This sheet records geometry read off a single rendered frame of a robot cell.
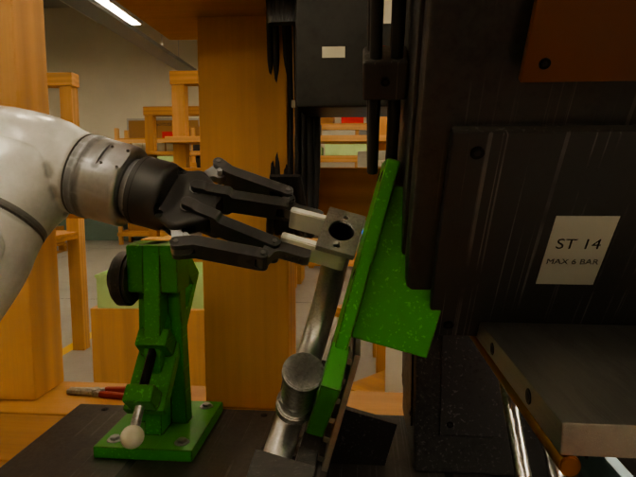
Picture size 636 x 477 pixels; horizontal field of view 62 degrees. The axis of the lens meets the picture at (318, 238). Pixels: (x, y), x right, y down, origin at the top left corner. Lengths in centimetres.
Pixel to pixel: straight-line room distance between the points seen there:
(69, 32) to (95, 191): 1172
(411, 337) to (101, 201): 33
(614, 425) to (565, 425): 2
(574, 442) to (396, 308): 21
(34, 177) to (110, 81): 1116
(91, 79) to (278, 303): 1117
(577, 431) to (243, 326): 64
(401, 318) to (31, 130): 41
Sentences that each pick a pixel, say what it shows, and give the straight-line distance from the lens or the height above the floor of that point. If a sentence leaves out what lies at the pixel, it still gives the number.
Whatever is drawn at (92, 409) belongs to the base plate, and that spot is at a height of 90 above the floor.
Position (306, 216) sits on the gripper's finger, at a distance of 56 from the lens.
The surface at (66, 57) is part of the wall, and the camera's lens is 1222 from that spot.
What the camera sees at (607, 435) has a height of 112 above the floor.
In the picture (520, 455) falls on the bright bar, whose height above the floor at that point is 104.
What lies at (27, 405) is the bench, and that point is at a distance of 105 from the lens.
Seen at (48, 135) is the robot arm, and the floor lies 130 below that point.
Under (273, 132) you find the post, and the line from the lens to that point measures 84.
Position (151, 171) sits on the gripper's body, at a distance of 57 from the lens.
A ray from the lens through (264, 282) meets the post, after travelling 85.
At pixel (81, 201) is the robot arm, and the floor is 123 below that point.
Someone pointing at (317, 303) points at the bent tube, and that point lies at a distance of 62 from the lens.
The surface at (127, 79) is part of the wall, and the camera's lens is 1161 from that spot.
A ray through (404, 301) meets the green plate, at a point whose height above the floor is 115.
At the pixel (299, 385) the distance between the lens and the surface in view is 48.
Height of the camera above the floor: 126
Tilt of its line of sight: 6 degrees down
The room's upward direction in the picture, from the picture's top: straight up
